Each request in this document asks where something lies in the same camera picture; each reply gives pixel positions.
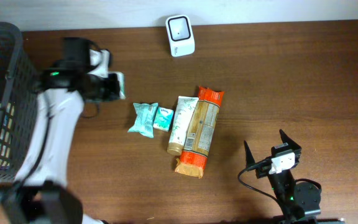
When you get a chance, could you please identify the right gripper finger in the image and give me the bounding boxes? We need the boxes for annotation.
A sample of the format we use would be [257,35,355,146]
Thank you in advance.
[279,129,301,151]
[244,140,255,168]

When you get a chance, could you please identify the teal wet wipes pack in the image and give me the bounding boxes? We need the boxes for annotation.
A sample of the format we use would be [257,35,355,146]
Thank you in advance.
[128,103,158,138]

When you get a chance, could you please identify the orange spaghetti pasta package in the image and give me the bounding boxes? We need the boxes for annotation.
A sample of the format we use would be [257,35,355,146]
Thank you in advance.
[175,86,224,179]

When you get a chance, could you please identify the small teal tissue pack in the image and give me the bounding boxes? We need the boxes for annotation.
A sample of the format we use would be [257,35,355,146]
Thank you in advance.
[153,107,174,132]

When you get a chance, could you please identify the white cream tube gold cap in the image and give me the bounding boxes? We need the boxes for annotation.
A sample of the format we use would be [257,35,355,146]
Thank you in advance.
[167,96,199,156]

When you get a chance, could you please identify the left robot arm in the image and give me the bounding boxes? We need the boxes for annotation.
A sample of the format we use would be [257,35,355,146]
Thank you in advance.
[0,37,125,223]

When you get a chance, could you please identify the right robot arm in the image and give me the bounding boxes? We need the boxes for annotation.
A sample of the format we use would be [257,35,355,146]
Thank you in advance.
[237,130,322,223]

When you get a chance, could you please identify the white barcode scanner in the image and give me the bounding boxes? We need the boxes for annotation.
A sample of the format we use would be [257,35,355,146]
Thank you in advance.
[165,15,195,57]

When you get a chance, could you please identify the grey plastic mesh basket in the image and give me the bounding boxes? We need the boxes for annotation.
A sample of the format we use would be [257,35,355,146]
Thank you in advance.
[0,22,37,182]

